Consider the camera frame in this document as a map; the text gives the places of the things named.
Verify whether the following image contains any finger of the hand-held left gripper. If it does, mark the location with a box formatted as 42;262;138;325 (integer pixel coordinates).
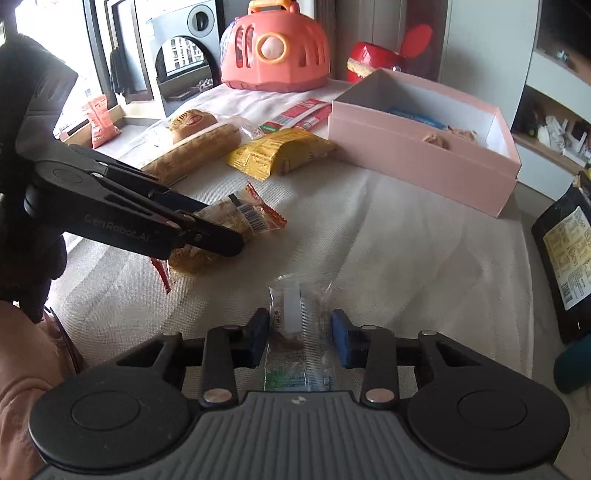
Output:
69;144;208;220
110;191;245;258

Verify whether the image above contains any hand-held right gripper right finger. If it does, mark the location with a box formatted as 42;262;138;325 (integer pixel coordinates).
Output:
331;308;481;409

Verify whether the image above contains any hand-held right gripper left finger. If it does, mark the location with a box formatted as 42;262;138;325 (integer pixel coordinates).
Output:
115;308;271;409

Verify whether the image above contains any orange-edged bread packet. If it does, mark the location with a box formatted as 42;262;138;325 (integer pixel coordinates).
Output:
150;181;288;294

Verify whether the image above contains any clear green-label snack packet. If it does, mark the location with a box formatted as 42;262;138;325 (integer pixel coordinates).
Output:
263;273;338;393

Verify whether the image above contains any pink cardboard box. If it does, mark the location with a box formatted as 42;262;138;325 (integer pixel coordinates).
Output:
329;68;522;219

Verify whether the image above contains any person's left hand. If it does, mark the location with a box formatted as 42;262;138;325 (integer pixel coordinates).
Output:
0;217;68;324

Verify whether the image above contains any long biscuit packet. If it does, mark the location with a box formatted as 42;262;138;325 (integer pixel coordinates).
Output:
141;122;242;185

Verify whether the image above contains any orange snack bag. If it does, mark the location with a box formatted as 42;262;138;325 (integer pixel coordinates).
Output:
83;96;123;149

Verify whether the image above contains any round bun packet red label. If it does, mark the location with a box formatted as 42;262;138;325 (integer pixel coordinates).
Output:
167;109;219;144

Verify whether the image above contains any beige tablecloth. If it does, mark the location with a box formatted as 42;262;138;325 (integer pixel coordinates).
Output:
44;78;536;402

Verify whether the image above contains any yellow snack packet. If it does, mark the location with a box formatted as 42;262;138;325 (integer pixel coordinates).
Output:
225;128;340;181

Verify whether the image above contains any red white sausage packet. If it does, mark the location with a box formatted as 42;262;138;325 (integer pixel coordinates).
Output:
293;107;333;131
259;98;326;134

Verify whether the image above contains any grey washing machine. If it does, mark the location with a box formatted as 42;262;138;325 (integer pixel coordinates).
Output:
147;0;227;116

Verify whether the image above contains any orange toy carrier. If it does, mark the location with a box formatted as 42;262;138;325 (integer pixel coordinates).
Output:
219;0;332;92

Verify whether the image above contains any person's pink-clothed leg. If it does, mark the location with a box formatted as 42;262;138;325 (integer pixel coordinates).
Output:
0;300;81;480

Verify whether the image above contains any teal bottle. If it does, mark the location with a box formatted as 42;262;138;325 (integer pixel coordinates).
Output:
553;339;591;394

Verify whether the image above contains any large black snack bag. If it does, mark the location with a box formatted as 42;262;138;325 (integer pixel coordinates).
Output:
531;173;591;344

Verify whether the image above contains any red lidded bin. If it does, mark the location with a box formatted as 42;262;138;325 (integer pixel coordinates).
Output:
346;23;435;84

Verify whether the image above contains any white plastic bag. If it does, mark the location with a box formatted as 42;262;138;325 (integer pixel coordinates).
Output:
538;115;573;148

